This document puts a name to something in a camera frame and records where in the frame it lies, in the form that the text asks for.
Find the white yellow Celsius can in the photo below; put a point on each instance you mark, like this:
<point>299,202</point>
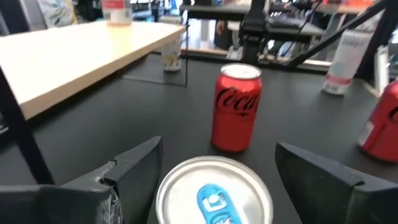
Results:
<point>171,56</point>

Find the black table mat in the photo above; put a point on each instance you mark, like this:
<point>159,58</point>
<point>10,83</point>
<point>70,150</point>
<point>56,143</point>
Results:
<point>93,124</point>

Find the white slim Celsius can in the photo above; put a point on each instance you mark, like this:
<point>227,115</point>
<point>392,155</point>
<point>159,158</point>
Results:
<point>345,62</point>

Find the floral painting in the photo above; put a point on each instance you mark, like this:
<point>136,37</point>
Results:
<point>56,11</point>

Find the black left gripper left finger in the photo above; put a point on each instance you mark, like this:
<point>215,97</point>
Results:
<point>77,202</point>

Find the wooden shelf black legs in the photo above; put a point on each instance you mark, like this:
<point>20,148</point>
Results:
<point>77,56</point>

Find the red Coca-Cola can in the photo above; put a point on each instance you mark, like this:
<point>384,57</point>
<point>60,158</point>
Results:
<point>236,109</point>
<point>382,130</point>

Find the Celsius Peach Vibe can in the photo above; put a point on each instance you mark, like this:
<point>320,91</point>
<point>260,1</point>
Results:
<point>116,12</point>

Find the teal white slim can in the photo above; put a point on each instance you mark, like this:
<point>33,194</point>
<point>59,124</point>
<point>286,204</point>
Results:
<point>214,193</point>

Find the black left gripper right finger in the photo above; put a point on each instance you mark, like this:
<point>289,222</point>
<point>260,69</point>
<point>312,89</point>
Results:
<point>342,199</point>

